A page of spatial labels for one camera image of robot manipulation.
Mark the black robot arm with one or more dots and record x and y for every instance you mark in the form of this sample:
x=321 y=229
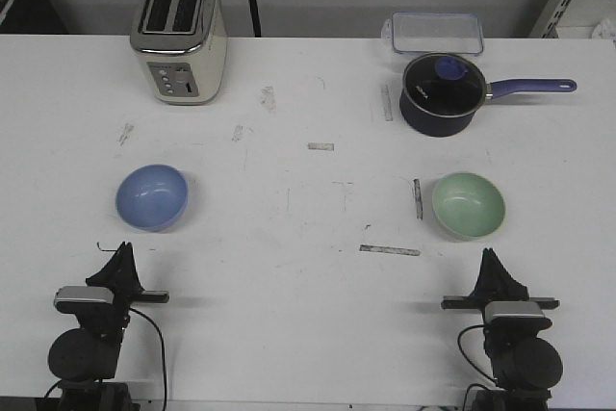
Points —
x=85 y=358
x=524 y=367

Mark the blue bowl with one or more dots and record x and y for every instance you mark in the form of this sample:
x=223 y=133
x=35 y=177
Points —
x=152 y=198

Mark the green bowl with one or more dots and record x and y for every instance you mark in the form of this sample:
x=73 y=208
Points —
x=468 y=205

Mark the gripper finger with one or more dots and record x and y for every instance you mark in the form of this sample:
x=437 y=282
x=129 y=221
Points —
x=505 y=286
x=131 y=270
x=483 y=283
x=107 y=275

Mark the clear plastic food container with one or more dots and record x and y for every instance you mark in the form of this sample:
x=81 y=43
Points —
x=417 y=33

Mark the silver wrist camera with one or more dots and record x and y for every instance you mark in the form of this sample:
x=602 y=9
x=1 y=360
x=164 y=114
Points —
x=520 y=314
x=79 y=300

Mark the white crumpled item on shelf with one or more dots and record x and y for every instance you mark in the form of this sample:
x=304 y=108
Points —
x=606 y=29

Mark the cream two-slot toaster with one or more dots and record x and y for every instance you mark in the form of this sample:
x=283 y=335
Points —
x=181 y=46

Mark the glass pot lid blue knob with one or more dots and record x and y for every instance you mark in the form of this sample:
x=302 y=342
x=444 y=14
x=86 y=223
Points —
x=444 y=84

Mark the dark blue saucepan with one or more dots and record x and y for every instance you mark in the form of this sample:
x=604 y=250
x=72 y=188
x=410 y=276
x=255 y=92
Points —
x=445 y=126

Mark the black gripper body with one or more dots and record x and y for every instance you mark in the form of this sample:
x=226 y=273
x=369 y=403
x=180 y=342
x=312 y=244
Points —
x=478 y=303
x=114 y=319

